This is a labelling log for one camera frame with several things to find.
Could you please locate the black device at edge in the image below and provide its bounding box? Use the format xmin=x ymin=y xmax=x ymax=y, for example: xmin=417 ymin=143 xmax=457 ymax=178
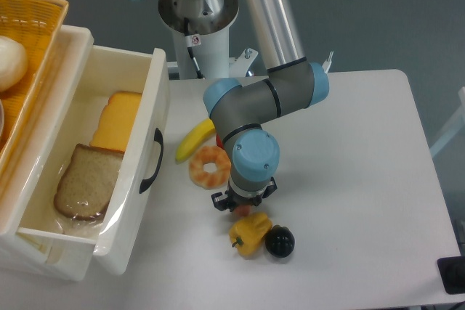
xmin=437 ymin=256 xmax=464 ymax=295

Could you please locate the white bun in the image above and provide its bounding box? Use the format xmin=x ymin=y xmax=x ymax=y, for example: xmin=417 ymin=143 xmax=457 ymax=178
xmin=1 ymin=36 xmax=28 ymax=92

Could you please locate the brown egg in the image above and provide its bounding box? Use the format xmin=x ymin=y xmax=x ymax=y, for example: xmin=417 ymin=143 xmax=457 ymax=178
xmin=233 ymin=205 xmax=251 ymax=217

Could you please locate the black drawer handle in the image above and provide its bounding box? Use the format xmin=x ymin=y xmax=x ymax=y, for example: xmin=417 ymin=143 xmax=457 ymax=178
xmin=139 ymin=128 xmax=165 ymax=194

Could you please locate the orange shrimp ring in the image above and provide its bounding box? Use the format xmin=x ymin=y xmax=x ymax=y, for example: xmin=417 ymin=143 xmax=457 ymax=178
xmin=188 ymin=145 xmax=233 ymax=190

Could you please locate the yellow woven basket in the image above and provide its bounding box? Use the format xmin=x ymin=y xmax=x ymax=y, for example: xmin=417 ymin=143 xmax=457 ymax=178
xmin=1 ymin=0 xmax=69 ymax=173

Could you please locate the yellow bell pepper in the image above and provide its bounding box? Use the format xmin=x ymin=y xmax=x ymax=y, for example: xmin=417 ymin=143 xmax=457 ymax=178
xmin=229 ymin=212 xmax=272 ymax=257

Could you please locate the black round fruit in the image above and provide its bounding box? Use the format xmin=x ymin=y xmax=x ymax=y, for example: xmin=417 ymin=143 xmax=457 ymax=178
xmin=264 ymin=225 xmax=295 ymax=258

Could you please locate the red tomato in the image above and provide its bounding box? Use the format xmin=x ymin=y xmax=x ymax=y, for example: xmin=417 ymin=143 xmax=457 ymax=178
xmin=216 ymin=134 xmax=224 ymax=149

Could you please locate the white frame at right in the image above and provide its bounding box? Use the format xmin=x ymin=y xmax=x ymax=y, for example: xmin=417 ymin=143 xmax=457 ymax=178
xmin=429 ymin=87 xmax=464 ymax=158

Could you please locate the yellow banana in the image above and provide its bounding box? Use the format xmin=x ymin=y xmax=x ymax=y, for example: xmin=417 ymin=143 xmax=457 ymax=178
xmin=175 ymin=118 xmax=216 ymax=163

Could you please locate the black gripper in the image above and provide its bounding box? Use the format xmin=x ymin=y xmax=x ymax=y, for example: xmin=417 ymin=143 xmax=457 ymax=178
xmin=211 ymin=176 xmax=278 ymax=212

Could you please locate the white plastic drawer box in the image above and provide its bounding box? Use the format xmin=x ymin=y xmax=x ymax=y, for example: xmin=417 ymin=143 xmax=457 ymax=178
xmin=1 ymin=25 xmax=169 ymax=281

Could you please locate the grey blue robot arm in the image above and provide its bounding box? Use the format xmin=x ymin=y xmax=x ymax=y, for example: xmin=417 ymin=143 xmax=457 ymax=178
xmin=158 ymin=0 xmax=329 ymax=211

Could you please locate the orange toast slice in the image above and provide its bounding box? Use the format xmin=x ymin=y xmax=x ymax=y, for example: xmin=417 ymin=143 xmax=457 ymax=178
xmin=89 ymin=91 xmax=142 ymax=152

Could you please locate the brown bread slice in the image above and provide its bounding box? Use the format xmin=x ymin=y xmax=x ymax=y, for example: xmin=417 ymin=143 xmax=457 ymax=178
xmin=54 ymin=144 xmax=124 ymax=221

